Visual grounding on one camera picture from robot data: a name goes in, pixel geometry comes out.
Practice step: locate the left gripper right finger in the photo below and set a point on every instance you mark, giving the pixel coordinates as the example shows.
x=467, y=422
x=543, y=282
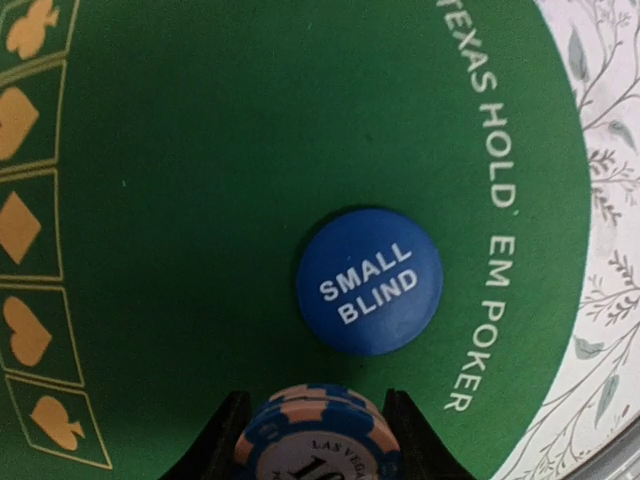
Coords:
x=424, y=455

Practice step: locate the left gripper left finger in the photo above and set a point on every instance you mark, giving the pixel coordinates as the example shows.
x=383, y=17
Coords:
x=211, y=456

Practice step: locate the floral white tablecloth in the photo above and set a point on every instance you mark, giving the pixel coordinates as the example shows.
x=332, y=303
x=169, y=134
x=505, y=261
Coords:
x=595, y=394

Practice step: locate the round green poker mat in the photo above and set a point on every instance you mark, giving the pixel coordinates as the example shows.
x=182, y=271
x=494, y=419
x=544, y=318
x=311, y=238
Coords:
x=165, y=164

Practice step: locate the blue small blind button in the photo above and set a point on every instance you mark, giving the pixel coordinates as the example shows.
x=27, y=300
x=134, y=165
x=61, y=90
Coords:
x=369, y=282

